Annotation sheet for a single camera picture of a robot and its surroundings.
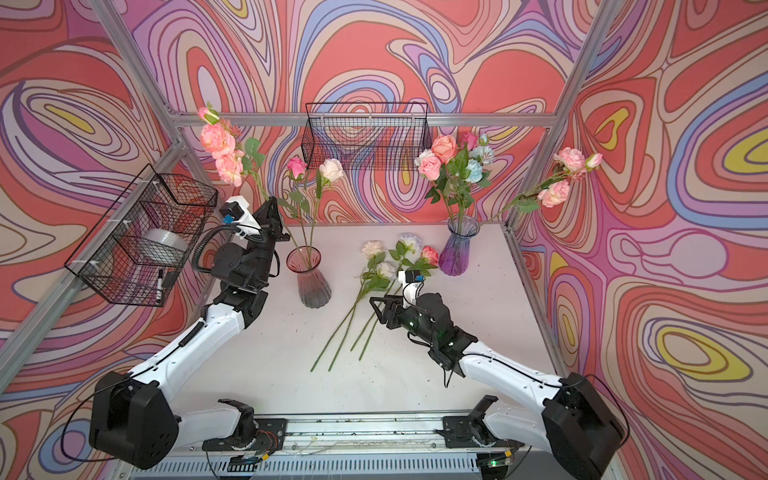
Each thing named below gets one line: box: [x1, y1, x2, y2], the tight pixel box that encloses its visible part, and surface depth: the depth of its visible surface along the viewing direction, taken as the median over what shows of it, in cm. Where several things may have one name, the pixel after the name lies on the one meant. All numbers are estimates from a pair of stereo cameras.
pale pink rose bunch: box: [489, 147, 603, 225], surface depth 69 cm
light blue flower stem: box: [461, 133, 495, 211], surface depth 84 cm
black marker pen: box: [156, 268, 164, 304], surface depth 73 cm
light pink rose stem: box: [418, 156, 457, 229], surface depth 76 cm
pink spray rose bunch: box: [198, 106, 269, 202], surface depth 56 cm
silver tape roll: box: [144, 228, 190, 253], surface depth 75 cm
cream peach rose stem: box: [309, 158, 343, 267], surface depth 80 cm
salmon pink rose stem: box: [432, 135, 460, 229], surface depth 78 cm
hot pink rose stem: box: [460, 132, 479, 152], surface depth 87 cm
